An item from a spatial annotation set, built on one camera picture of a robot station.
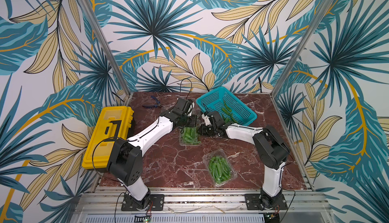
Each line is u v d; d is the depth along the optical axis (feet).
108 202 2.46
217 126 2.49
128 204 2.40
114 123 2.70
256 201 2.39
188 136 3.00
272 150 1.66
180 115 2.15
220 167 2.73
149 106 3.62
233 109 3.52
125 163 1.44
